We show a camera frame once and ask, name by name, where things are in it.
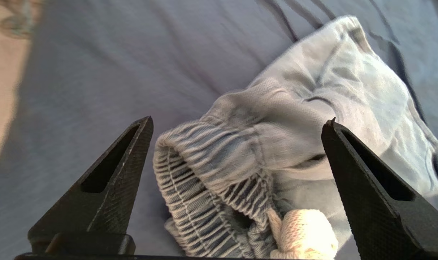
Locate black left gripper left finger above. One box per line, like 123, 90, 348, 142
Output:
27, 116, 154, 255

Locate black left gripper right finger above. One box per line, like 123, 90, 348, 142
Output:
321, 117, 438, 260

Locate blue bed sheet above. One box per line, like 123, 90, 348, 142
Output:
0, 0, 438, 260

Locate patterned slippers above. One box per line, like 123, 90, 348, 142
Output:
0, 0, 43, 39

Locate light blue denim shorts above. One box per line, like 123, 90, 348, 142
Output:
153, 14, 438, 260

